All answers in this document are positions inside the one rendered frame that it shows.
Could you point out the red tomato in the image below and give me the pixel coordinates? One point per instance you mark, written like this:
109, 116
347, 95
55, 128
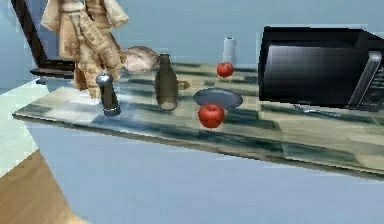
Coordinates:
225, 69

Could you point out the black pepper shaker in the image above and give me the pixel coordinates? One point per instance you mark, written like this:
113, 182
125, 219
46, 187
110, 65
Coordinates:
108, 94

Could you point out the red apple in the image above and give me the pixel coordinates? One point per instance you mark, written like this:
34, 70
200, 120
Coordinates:
210, 115

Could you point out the small brown potato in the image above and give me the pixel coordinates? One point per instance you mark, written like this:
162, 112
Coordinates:
183, 85

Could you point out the grey round plate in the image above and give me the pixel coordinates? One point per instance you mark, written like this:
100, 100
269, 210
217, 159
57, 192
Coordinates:
218, 97

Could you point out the olive green glass bottle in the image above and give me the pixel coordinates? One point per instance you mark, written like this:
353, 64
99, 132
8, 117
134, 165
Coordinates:
166, 83

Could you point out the marbled green worktop counter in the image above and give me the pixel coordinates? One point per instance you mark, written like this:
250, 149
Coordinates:
233, 140

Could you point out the white vase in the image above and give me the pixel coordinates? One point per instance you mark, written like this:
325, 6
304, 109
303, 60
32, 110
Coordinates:
229, 50

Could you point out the beige cloth statue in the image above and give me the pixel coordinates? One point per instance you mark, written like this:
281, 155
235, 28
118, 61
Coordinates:
90, 43

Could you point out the black microwave oven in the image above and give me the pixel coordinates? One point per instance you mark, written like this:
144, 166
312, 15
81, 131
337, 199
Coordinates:
310, 73

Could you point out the silver butter knife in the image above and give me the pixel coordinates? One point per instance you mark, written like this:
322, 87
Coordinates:
316, 111

